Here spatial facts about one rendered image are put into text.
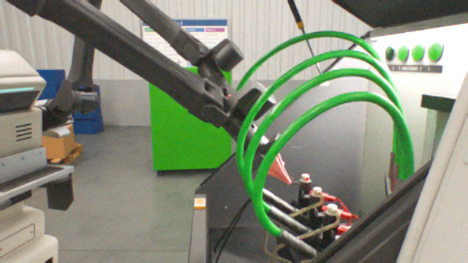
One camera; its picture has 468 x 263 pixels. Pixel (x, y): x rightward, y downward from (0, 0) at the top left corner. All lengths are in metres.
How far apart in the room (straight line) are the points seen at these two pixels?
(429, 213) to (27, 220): 1.08
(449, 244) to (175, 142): 3.75
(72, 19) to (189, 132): 3.40
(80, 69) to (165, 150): 2.97
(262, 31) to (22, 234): 6.40
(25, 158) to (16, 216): 0.19
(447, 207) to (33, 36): 8.22
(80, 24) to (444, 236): 0.60
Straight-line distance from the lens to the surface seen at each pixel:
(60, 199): 1.23
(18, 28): 8.53
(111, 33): 0.65
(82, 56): 1.16
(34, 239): 1.27
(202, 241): 0.81
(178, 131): 3.99
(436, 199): 0.41
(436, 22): 0.82
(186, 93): 0.66
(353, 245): 0.43
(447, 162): 0.41
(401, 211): 0.43
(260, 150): 0.71
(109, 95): 7.67
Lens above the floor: 1.36
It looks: 12 degrees down
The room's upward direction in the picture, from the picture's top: straight up
